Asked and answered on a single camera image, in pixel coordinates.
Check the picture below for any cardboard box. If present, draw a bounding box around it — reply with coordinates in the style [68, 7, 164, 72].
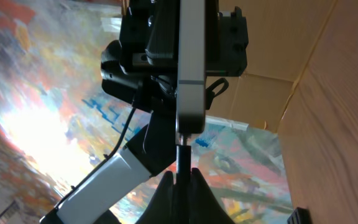
[211, 0, 358, 223]

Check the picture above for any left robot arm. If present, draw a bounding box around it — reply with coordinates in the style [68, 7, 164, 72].
[41, 0, 249, 223]

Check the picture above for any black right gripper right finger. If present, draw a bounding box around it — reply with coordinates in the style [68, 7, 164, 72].
[190, 168, 234, 224]

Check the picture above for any Samsung Galaxy smartphone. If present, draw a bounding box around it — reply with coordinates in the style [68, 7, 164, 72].
[177, 0, 206, 135]

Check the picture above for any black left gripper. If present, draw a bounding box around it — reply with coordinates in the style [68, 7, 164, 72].
[118, 0, 250, 78]

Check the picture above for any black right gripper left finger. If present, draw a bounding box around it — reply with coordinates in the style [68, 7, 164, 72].
[136, 171, 177, 224]

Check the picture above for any black left camera cable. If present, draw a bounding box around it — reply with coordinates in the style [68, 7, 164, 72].
[54, 107, 138, 208]

